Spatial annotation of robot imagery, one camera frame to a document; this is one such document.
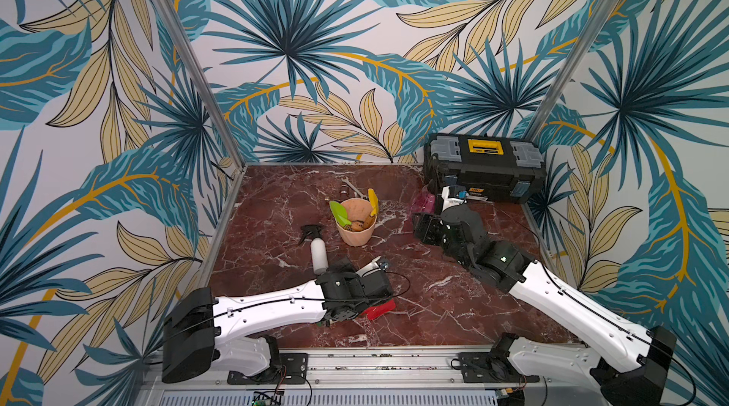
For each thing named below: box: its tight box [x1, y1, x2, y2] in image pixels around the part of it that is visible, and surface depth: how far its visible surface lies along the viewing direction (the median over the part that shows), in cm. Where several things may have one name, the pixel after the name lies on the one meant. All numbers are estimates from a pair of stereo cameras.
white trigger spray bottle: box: [298, 223, 330, 276], surface depth 94 cm
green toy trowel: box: [329, 200, 353, 227], surface depth 94 cm
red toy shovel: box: [359, 298, 396, 321], surface depth 85 cm
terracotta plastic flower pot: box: [336, 197, 377, 247], surface depth 96 cm
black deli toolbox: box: [423, 132, 548, 203], surface depth 101 cm
